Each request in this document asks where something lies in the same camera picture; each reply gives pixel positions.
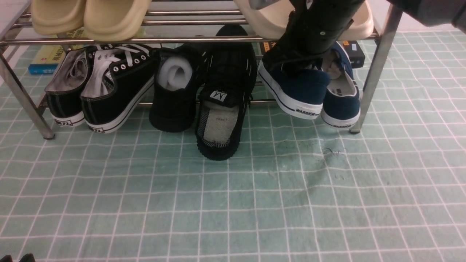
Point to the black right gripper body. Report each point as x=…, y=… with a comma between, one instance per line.
x=313, y=27

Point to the navy slip-on shoe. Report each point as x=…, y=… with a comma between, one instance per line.
x=298, y=87
x=341, y=105

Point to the black knit sneaker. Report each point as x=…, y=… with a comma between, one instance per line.
x=180, y=73
x=229, y=79

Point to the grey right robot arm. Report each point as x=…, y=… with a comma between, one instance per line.
x=434, y=12

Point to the silver metal shoe rack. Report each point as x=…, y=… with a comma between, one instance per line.
x=383, y=39

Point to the black book with orange text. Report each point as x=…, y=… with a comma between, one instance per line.
x=352, y=48

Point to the cream foam slipper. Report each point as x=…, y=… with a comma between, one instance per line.
x=267, y=18
x=362, y=26

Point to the cream foam slipper far right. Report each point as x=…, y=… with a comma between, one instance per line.
x=362, y=26

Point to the green checkered floor cloth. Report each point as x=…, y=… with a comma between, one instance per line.
x=295, y=191

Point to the black canvas sneaker left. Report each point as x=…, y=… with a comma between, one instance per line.
x=68, y=82

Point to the black canvas sneaker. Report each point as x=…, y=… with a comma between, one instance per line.
x=120, y=77
x=68, y=82

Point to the black canvas sneaker right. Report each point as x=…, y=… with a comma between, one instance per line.
x=120, y=77

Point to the yellow and blue book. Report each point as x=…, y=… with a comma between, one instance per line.
x=48, y=58

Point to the yellow foam slipper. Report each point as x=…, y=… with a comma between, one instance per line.
x=51, y=17
x=108, y=21

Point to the yellow foam slipper far left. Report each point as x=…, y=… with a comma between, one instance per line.
x=51, y=17

